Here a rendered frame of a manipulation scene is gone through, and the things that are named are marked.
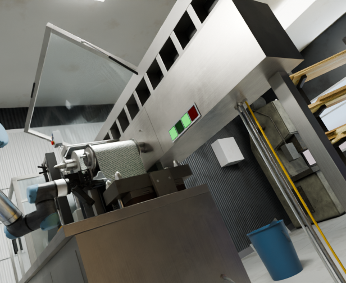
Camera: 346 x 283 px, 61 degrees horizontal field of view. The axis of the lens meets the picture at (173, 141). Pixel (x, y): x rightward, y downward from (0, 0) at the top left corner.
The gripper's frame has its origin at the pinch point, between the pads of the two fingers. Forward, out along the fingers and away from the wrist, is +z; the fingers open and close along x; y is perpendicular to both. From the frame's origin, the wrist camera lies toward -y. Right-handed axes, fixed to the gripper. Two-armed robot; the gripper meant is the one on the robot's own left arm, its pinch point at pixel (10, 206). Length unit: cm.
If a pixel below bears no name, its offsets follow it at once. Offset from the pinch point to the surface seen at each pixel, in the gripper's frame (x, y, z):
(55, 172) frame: 27.4, -11.6, 10.4
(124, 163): 70, -3, 17
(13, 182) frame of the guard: -42, -26, 32
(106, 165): 65, -2, 8
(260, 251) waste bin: 67, 85, 215
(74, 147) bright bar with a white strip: 34.1, -24.6, 21.8
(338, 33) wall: 275, -249, 594
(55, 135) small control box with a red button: 7, -45, 34
